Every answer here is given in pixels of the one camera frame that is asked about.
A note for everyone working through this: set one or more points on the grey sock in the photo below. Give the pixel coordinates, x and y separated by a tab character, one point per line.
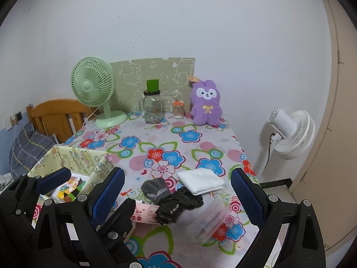
154	189

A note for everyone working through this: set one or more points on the glass jar with green lid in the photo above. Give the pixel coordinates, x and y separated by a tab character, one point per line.
152	109

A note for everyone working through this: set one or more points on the cotton swab jar orange lid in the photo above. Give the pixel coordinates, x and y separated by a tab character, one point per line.
178	110

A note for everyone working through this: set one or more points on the pink tissue pack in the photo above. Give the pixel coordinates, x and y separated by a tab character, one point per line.
143	213

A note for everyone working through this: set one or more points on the yellow printed gift bag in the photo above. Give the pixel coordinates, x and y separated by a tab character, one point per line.
78	159

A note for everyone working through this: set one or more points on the white towel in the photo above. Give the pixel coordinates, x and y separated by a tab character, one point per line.
199	181

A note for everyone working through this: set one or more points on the purple plush toy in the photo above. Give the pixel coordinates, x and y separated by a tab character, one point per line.
205	103

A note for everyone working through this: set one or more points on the clear plastic packet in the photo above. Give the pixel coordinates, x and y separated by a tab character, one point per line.
209	223

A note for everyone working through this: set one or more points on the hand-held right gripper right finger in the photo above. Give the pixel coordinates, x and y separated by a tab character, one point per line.
246	198

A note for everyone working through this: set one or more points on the black plastic bag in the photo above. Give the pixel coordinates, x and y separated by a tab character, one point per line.
178	203

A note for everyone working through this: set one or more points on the green patterned board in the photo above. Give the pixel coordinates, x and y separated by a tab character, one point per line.
167	72

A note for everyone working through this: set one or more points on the white standing fan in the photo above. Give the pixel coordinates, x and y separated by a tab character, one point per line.
295	134

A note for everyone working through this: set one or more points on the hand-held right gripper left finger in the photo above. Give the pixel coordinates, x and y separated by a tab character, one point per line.
107	198

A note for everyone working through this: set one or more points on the beige door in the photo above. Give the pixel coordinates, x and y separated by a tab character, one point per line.
340	117

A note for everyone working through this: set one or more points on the green desk fan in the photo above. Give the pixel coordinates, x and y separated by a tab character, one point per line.
92	83

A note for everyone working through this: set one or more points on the colourful printed box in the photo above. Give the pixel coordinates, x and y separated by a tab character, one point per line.
69	191

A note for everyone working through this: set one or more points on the black metal frame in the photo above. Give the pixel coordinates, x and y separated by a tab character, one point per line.
274	183

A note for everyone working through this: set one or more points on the wall socket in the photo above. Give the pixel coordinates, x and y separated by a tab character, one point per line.
18	116

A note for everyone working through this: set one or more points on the grey plaid pillow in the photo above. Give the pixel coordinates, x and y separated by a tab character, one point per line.
30	148

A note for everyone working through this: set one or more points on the floral tablecloth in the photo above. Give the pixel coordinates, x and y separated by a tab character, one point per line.
167	139

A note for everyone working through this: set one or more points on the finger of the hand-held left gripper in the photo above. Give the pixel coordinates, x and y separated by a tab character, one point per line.
125	215
54	180

